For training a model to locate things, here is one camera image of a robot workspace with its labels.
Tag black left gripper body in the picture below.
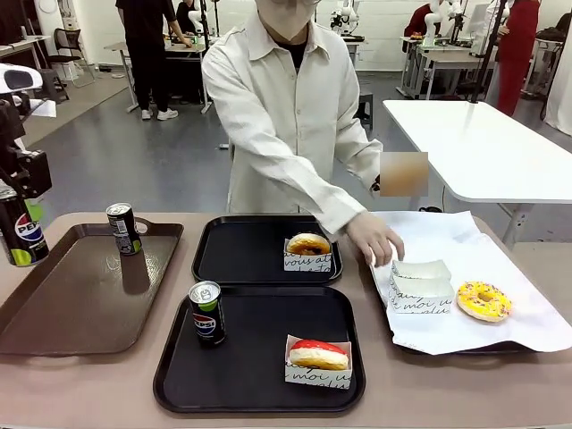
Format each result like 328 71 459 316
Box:
0 100 54 200

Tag black Pepsi can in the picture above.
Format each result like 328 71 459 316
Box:
0 189 51 268
188 280 227 350
105 202 144 257

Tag red glazed donut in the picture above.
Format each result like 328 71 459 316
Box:
288 338 350 372

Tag red frosted donut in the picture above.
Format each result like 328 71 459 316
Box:
283 333 354 391

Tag white printed paper box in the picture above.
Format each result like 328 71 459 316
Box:
390 257 453 287
386 275 457 315

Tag person's right forearm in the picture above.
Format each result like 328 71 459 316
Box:
276 142 368 236

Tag person's left forearm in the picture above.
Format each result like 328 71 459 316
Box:
346 136 385 191

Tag person's right hand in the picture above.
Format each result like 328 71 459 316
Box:
346 211 406 268

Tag brown plastic tray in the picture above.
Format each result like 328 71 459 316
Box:
0 222 186 358

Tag black office chair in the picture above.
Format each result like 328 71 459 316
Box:
46 27 97 89

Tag person in black clothes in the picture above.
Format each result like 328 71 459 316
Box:
114 0 194 122

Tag grey background work table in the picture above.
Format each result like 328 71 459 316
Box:
105 39 214 115

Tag person in cream shirt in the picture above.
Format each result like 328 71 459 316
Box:
200 0 385 233

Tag beige face mask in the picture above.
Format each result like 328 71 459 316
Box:
257 0 312 46

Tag black stool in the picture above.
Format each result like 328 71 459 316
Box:
357 91 374 131

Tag person in red sweater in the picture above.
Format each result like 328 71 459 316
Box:
404 2 443 39

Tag white background work table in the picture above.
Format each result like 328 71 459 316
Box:
400 37 498 100

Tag white side table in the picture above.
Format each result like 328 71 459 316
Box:
383 98 572 251

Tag white paper sheet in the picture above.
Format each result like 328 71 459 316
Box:
368 209 572 357

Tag yellow sprinkled donut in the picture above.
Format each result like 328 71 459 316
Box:
456 280 514 324

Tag black stand pole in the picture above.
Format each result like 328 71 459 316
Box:
467 0 510 105

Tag person in red dress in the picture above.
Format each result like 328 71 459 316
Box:
494 0 542 118

